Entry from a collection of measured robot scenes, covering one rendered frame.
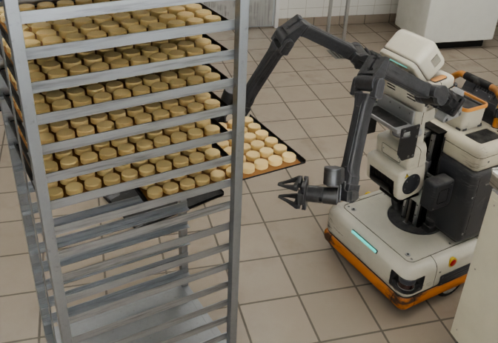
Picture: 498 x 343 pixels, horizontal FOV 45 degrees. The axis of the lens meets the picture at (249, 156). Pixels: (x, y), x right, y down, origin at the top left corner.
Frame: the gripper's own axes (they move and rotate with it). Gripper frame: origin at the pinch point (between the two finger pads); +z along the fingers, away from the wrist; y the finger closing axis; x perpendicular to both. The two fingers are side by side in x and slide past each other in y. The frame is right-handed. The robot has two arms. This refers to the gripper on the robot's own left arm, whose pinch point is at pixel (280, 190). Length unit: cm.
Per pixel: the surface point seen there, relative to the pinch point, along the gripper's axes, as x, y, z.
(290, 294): 41, 94, 7
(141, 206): -28.9, -10.3, 37.1
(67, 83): -38, -56, 46
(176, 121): -18.3, -35.3, 26.2
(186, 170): -17.7, -17.3, 25.7
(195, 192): -16.3, -8.0, 24.3
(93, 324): -15, 69, 79
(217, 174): -5.3, -7.9, 20.2
